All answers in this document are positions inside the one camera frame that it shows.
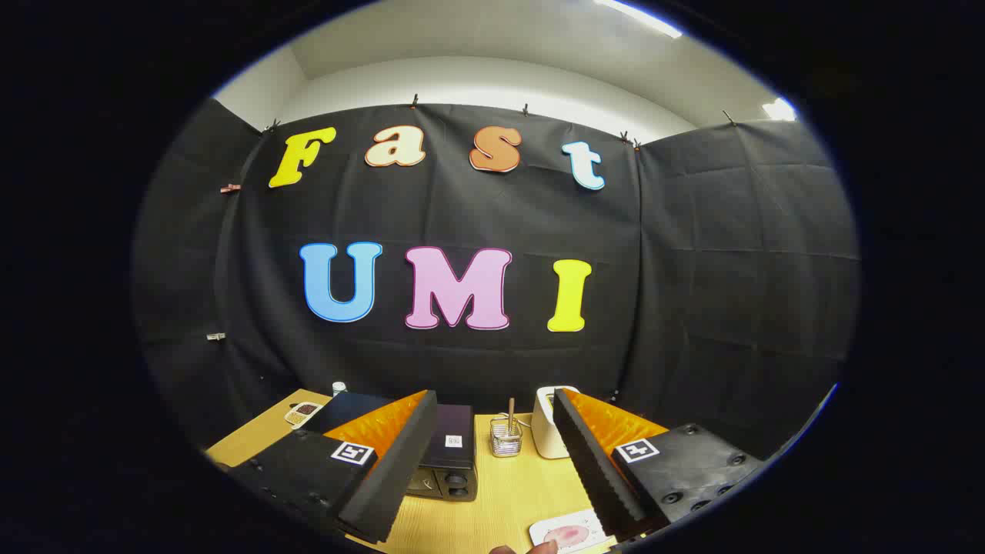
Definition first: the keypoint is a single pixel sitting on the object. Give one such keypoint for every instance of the white boxy appliance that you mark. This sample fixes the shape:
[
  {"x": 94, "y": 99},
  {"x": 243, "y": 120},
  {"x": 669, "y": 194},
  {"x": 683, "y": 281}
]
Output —
[{"x": 546, "y": 431}]

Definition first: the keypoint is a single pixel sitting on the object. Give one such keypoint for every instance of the white square plate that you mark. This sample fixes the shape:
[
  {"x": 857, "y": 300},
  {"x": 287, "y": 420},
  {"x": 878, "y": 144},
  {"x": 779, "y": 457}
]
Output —
[{"x": 542, "y": 531}]

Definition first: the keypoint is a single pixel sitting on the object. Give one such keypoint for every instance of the black toaster oven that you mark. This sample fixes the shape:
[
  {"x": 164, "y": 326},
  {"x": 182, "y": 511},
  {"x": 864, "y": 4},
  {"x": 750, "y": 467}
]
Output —
[{"x": 454, "y": 423}]

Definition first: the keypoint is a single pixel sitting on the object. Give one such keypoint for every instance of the wooden stick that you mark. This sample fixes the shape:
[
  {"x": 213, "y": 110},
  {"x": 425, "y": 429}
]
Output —
[{"x": 512, "y": 412}]

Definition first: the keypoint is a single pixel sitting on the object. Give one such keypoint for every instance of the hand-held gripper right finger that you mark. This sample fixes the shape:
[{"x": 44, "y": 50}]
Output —
[{"x": 596, "y": 469}]

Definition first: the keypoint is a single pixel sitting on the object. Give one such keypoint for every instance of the small ceiling light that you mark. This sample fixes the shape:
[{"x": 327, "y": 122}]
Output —
[{"x": 779, "y": 110}]

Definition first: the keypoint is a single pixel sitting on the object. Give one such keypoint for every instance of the small dish with brown food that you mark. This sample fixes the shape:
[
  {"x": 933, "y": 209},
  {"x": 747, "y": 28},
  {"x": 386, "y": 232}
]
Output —
[{"x": 304, "y": 413}]

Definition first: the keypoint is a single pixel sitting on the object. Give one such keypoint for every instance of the pink ham slice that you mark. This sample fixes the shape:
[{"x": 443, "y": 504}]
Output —
[{"x": 571, "y": 535}]

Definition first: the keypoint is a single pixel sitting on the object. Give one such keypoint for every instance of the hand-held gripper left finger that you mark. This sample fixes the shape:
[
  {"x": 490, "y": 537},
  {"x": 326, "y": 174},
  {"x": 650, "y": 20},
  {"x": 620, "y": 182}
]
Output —
[{"x": 400, "y": 469}]

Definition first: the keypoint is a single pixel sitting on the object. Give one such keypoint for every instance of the black backdrop cloth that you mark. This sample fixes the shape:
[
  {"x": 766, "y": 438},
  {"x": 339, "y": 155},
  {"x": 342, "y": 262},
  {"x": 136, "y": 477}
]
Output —
[{"x": 462, "y": 215}]

